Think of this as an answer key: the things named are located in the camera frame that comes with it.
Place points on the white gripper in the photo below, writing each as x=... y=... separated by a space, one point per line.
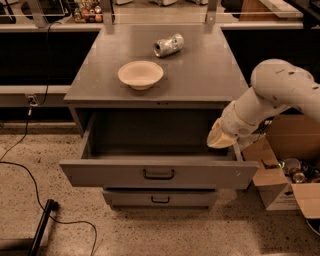
x=234 y=125

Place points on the grey top drawer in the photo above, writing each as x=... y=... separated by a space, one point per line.
x=155 y=149

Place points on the grey drawer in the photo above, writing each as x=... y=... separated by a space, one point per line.
x=124 y=198
x=155 y=149

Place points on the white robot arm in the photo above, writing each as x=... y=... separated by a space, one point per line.
x=276 y=85

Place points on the grey metal drawer cabinet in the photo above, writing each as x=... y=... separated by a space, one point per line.
x=202 y=75

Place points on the open cardboard box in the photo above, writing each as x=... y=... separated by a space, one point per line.
x=289 y=137

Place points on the grey bottom drawer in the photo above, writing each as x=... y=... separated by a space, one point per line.
x=124 y=198

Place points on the white paper bowl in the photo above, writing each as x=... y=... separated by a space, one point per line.
x=140 y=75

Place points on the crushed silver soda can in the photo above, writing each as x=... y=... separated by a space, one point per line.
x=168 y=46

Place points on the black metal stand leg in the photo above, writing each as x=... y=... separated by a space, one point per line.
x=50 y=206

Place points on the cans on back shelf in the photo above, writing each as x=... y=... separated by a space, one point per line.
x=87 y=11

